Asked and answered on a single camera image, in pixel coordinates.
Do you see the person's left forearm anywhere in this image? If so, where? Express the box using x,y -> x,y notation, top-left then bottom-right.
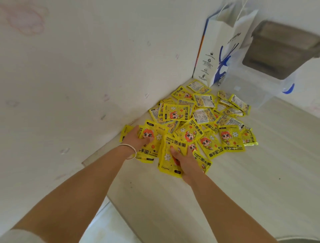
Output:
11,145 -> 137,243

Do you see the white paper bag blue deer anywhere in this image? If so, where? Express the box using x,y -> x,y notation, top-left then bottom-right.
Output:
192,0 -> 259,88

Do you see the person's left hand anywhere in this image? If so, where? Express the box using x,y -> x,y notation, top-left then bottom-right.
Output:
122,125 -> 152,157

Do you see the silver bracelet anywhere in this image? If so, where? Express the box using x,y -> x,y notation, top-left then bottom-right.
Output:
118,144 -> 138,161

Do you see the grey translucent plastic box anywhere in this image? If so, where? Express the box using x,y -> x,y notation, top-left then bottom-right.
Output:
242,20 -> 320,80

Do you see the light wooden table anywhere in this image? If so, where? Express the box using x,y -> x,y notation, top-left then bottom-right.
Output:
82,77 -> 320,243

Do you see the clear plastic storage box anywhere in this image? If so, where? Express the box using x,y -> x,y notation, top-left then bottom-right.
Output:
219,47 -> 301,108

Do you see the person's right hand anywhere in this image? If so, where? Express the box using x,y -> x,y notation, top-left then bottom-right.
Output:
170,146 -> 204,186

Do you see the person's right forearm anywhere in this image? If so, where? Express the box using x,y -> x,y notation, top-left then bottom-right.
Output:
190,173 -> 277,243

